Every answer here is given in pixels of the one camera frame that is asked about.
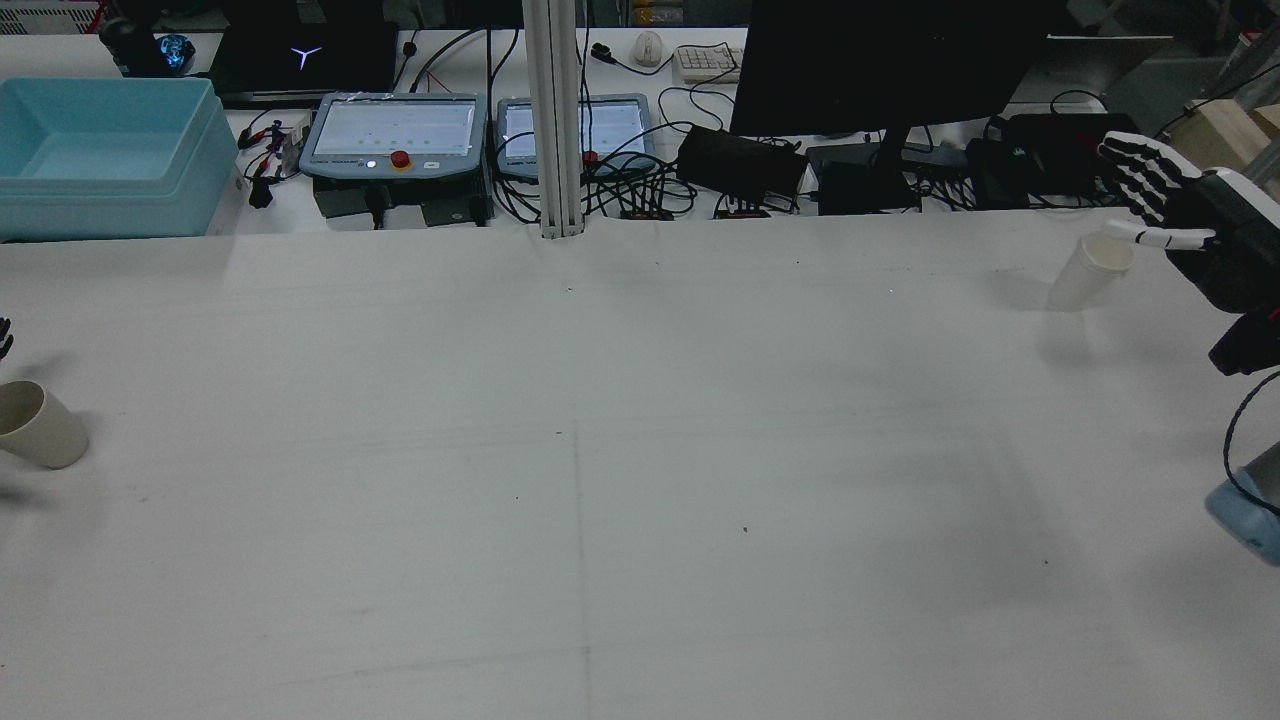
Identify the black monitor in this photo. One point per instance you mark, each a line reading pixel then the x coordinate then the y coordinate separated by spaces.
pixel 880 60

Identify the light blue plastic bin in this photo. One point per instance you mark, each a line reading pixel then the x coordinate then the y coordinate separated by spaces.
pixel 110 140

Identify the wooden box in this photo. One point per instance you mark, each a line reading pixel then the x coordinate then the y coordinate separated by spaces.
pixel 1225 135

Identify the small grey teach pendant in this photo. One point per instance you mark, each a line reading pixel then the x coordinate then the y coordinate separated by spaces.
pixel 615 130

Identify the large grey teach pendant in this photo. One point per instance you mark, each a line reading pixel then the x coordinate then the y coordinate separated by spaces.
pixel 390 125

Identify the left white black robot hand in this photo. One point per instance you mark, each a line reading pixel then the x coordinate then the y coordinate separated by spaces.
pixel 5 340

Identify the white computer mouse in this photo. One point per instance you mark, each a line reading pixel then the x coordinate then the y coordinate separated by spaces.
pixel 648 48

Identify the black equipment box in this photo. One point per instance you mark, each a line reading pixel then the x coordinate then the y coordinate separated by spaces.
pixel 1050 150

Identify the white numeric keypad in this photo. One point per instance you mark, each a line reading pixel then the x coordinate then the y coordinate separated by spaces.
pixel 708 62

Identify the white ventilated device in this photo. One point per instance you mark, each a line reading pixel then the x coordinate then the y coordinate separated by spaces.
pixel 45 15

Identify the black laptop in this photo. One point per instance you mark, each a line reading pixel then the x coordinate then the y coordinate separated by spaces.
pixel 300 55

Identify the aluminium profile post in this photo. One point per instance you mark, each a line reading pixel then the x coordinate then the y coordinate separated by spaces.
pixel 553 120

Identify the black dongle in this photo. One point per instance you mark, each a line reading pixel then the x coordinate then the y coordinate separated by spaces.
pixel 601 53

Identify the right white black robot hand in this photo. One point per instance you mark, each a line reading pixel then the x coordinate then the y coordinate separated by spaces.
pixel 1235 240

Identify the blue glowing gadget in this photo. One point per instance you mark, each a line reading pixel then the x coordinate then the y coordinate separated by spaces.
pixel 176 52

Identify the right UR5e robot arm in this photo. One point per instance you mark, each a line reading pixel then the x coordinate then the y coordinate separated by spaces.
pixel 1250 520

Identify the black orange USB hub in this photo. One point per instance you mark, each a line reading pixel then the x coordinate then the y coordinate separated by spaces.
pixel 742 209
pixel 648 213

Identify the black power adapter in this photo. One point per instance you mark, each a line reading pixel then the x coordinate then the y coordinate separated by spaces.
pixel 865 190

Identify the white cup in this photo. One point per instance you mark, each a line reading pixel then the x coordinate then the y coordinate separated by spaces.
pixel 1080 285

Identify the grey power supply box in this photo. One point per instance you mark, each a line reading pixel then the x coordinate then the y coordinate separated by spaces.
pixel 345 200

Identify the beige cup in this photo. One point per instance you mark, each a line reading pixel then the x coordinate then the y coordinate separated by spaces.
pixel 50 435

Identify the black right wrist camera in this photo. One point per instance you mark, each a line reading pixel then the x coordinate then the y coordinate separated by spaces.
pixel 1245 350

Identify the black power brick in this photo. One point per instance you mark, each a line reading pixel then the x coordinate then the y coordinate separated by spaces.
pixel 740 160

